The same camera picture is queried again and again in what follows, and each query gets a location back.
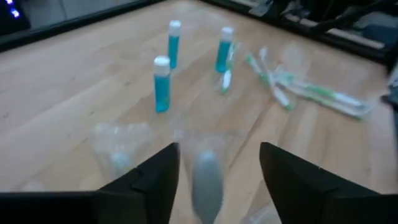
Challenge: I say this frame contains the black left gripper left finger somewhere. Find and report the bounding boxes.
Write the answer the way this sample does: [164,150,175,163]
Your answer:
[96,142,182,224]

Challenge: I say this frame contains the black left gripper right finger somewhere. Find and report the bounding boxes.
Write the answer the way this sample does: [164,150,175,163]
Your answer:
[259,142,382,224]

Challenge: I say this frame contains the blue mouthwash bottle white cap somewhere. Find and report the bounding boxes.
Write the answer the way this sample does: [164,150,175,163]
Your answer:
[167,19,182,70]
[215,26,234,74]
[153,55,172,114]

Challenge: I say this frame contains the black device blue lights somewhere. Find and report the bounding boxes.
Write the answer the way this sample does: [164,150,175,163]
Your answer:
[0,0,30,35]

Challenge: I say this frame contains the black aluminium table frame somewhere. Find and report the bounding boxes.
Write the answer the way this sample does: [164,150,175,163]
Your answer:
[0,0,398,65]

